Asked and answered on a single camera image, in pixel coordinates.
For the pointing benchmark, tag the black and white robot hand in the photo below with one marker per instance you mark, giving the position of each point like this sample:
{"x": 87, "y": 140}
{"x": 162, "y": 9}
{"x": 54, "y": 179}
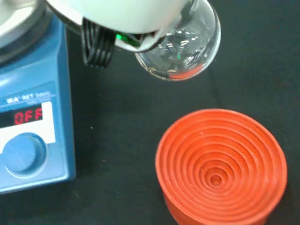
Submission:
{"x": 122, "y": 16}

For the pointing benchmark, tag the heater with blue base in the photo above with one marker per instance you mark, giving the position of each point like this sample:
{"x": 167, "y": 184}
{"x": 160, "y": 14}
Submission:
{"x": 30, "y": 98}

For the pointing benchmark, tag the orange ribbed flask stand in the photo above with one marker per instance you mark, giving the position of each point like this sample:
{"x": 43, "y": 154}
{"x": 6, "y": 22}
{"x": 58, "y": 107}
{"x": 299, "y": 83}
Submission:
{"x": 220, "y": 168}

